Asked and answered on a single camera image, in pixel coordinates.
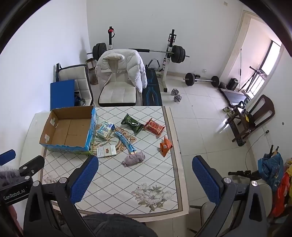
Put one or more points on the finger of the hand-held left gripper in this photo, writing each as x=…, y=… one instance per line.
x=34, y=165
x=6, y=157

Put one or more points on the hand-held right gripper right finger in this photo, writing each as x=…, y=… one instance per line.
x=205, y=180

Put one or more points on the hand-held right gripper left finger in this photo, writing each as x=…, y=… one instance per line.
x=84, y=177

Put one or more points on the white carton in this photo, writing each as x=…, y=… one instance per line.
x=106, y=151

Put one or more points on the cardboard box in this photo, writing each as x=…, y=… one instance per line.
x=68, y=130

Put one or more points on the blue white tissue pack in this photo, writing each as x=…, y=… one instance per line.
x=105, y=130

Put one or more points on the orange snack packet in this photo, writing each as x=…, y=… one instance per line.
x=165, y=145

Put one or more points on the purple cloth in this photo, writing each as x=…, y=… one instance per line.
x=134, y=159

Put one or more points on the blue toothpaste tube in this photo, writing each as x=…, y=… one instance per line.
x=123, y=139

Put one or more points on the green snack packet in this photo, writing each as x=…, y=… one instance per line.
x=131, y=122

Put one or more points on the red snack packet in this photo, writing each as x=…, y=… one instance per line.
x=154, y=127

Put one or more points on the person's left forearm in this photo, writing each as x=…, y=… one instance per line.
x=16, y=218

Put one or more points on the grey fuzzy cloth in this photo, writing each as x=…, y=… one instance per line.
x=9, y=174

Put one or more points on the patterned floral tablecloth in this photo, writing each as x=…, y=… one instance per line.
x=136, y=177

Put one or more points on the person's dark fleece clothing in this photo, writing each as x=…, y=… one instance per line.
x=118, y=225

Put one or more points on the blue plastic bag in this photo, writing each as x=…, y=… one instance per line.
x=270, y=168

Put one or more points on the white shoe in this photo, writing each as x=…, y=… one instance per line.
x=231, y=113
x=225, y=109

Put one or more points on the blue board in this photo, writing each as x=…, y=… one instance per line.
x=62, y=93

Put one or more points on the red plastic bag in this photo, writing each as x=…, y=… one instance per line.
x=281, y=196

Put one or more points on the yellow black tool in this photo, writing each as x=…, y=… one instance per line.
x=248, y=115

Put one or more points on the black treadmill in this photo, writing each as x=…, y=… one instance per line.
x=235, y=96

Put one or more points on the white padded chair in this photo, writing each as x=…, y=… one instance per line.
x=117, y=94
x=75, y=75

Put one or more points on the dark wooden chair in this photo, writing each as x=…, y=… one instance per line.
x=262, y=107

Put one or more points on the black bag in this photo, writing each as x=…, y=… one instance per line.
x=233, y=83

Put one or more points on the short barbell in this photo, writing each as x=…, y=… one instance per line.
x=190, y=78

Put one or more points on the black blue weight bench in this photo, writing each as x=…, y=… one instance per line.
x=151, y=88

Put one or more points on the white puffer jacket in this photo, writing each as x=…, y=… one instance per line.
x=134, y=66

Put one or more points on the white barbell rack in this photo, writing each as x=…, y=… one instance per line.
x=167, y=61

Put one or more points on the barbell with black plates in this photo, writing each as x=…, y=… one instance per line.
x=178, y=53

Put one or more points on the window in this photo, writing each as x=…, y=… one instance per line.
x=271, y=61

